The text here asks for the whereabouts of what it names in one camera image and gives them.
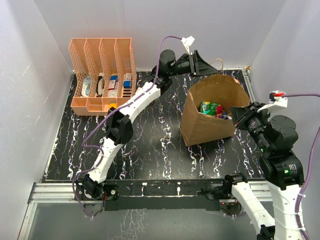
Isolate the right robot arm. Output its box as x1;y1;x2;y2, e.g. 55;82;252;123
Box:
222;102;307;240

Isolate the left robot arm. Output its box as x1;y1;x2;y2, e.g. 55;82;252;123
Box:
72;49;218;200

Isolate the orange plastic desk organizer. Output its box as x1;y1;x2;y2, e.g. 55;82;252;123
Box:
68;38;137;116

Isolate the white blue tape dispenser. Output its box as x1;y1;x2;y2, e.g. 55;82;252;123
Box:
81;74;92;98

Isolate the black base rail bar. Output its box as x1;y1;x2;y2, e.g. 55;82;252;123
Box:
103;178;228;212

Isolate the aluminium frame rail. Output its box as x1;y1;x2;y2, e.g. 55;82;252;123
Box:
18;179;272;240

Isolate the blue white small box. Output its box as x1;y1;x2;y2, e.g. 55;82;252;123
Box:
123;73;132;89

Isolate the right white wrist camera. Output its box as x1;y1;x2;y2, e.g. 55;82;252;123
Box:
257;90;288;113

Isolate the red snack packet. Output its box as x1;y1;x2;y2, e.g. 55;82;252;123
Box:
215;105;227;118

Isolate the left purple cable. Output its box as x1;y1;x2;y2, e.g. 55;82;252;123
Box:
71;36;186;218

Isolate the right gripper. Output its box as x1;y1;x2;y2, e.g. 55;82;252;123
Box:
229;101;271;153

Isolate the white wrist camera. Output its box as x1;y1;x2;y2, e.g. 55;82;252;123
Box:
257;90;288;113
181;36;195;54

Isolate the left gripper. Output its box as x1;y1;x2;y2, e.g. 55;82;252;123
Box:
168;51;218;79

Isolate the brown paper bag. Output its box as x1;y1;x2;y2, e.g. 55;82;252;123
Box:
179;70;251;147

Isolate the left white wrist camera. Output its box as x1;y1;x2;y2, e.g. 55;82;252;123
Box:
181;36;195;54

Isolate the black white stapler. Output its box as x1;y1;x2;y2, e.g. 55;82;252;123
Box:
96;73;105;97

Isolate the green snack packet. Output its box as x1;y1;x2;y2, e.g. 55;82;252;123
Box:
199;101;220;116

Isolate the red blue small box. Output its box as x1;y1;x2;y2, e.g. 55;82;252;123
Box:
108;75;118;90

